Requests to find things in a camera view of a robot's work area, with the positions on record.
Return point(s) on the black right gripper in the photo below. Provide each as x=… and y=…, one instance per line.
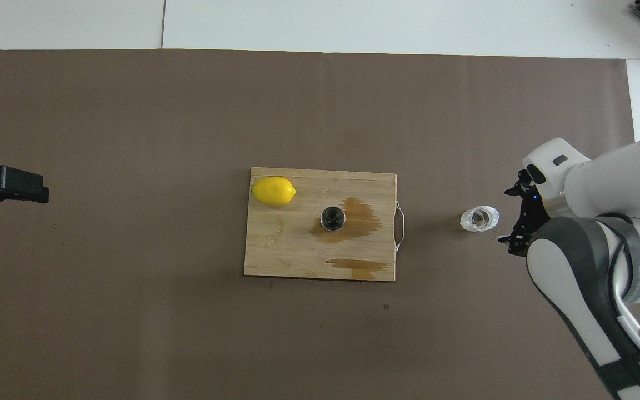
x=532, y=208

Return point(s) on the brown paper table mat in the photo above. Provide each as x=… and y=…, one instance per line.
x=131, y=305

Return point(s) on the wooden cutting board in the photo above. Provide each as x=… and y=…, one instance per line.
x=298, y=250

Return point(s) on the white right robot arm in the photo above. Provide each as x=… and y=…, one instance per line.
x=603, y=178

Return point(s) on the yellow lemon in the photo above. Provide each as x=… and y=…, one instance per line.
x=273, y=191

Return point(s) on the steel double jigger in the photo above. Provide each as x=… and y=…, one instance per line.
x=333, y=218

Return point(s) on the clear crinkled glass cup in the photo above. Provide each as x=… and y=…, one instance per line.
x=480, y=219

